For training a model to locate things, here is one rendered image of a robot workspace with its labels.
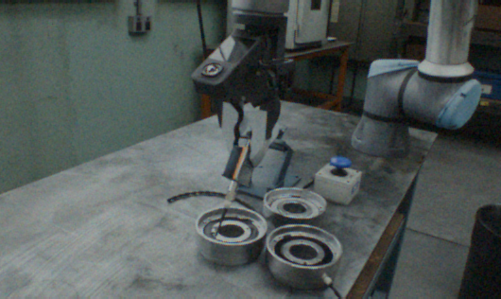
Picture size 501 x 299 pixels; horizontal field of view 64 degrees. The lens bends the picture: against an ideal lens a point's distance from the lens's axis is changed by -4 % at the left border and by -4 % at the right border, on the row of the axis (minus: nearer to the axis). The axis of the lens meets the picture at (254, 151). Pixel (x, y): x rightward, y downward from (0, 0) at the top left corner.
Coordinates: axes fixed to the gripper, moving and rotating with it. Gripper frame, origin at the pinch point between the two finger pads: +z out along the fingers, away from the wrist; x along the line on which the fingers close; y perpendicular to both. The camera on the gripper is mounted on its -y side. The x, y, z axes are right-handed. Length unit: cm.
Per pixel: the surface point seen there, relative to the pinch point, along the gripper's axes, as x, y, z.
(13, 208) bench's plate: 34.8, -15.2, 13.3
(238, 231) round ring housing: -0.7, -1.2, 11.4
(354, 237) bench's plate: -15.6, 10.3, 13.3
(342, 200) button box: -10.3, 20.2, 12.4
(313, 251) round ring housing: -12.4, -0.1, 11.1
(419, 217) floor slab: -16, 185, 94
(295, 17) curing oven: 85, 209, -8
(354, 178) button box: -11.2, 23.3, 8.8
